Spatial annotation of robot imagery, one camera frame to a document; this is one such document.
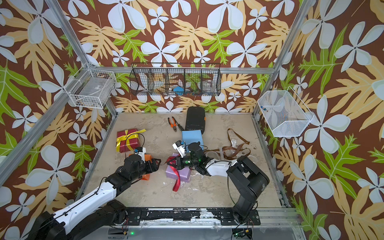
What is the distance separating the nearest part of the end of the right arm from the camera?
0.69 m

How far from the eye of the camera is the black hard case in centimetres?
106

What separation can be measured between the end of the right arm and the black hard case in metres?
0.32
